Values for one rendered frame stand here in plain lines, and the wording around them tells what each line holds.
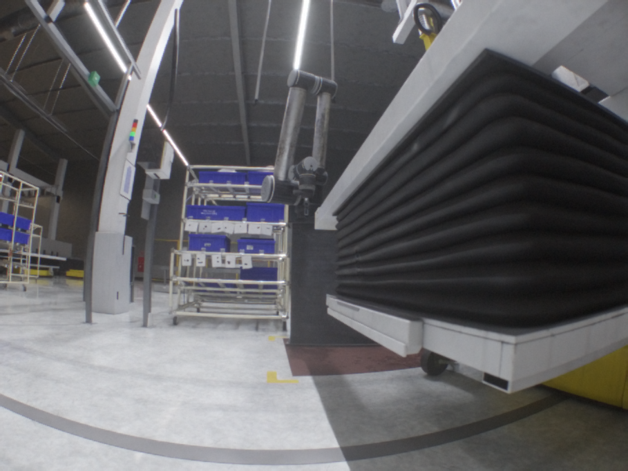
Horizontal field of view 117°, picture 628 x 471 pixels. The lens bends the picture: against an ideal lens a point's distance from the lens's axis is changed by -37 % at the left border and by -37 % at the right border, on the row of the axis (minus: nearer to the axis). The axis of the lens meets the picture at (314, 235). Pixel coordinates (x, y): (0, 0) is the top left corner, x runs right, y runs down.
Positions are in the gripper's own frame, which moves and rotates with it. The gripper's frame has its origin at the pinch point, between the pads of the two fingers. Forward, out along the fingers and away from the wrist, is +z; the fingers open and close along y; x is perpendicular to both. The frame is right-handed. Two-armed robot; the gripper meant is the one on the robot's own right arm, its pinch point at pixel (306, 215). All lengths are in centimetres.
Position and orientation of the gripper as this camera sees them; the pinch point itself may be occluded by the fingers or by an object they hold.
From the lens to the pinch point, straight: 197.3
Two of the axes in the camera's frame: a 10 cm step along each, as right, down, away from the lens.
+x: -10.0, -0.1, 0.4
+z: -0.1, 9.9, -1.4
